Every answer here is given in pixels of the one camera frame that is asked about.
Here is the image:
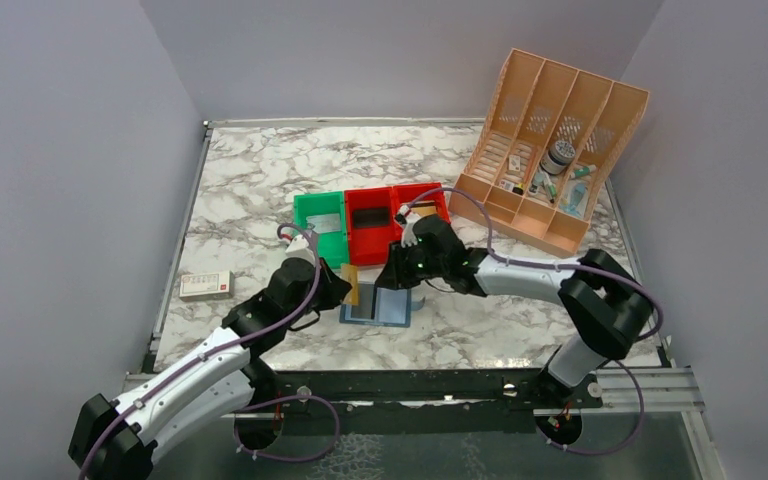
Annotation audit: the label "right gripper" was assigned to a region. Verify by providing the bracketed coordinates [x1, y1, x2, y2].
[375, 238, 447, 291]

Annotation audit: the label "blue leather card holder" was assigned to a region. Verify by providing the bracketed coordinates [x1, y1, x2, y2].
[339, 287, 425, 328]

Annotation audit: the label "gold credit card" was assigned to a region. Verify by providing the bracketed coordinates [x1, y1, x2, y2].
[340, 263, 360, 306]
[411, 202, 438, 217]

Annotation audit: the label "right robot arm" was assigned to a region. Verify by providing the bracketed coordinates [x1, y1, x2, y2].
[375, 216, 655, 407]

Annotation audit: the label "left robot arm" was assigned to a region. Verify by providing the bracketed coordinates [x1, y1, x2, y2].
[68, 258, 352, 479]

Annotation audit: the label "black card in bin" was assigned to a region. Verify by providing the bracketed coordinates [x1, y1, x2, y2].
[351, 207, 391, 229]

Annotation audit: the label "silver card in bin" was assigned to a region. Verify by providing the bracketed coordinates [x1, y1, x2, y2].
[305, 213, 343, 235]

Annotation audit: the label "green plastic bin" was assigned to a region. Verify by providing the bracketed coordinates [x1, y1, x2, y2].
[293, 191, 350, 269]

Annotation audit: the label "middle red plastic bin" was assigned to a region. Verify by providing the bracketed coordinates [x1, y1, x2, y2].
[344, 186, 396, 266]

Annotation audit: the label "red plastic bin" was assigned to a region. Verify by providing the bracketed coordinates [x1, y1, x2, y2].
[391, 182, 451, 223]
[344, 186, 396, 266]

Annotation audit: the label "right red plastic bin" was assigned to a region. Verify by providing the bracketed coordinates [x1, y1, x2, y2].
[391, 182, 451, 223]

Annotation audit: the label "small white red box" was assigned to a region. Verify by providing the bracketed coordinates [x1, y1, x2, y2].
[179, 270, 234, 301]

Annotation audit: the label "small items in organizer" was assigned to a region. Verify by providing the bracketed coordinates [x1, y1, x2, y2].
[496, 154, 554, 204]

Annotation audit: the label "light blue packet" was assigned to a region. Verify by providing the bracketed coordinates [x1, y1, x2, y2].
[559, 181, 589, 219]

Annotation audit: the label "round grey jar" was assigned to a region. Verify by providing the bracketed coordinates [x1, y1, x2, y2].
[539, 140, 576, 175]

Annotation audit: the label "peach desk organizer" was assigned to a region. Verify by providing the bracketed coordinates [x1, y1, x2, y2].
[449, 49, 650, 257]

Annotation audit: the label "green tipped tube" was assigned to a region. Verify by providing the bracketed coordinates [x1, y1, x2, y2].
[569, 164, 598, 179]

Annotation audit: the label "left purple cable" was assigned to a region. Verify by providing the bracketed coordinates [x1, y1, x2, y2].
[77, 223, 322, 480]

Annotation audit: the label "purple cable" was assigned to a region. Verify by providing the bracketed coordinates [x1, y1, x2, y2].
[77, 223, 322, 480]
[395, 187, 664, 342]

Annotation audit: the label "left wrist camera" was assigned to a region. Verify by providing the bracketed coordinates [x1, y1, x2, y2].
[283, 234, 316, 265]

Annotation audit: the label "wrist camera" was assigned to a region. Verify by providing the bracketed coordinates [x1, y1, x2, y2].
[394, 204, 422, 248]
[283, 234, 316, 265]

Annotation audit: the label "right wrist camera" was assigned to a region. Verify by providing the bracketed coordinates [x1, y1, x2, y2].
[394, 204, 422, 248]

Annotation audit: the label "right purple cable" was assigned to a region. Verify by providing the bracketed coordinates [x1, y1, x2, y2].
[395, 187, 664, 342]

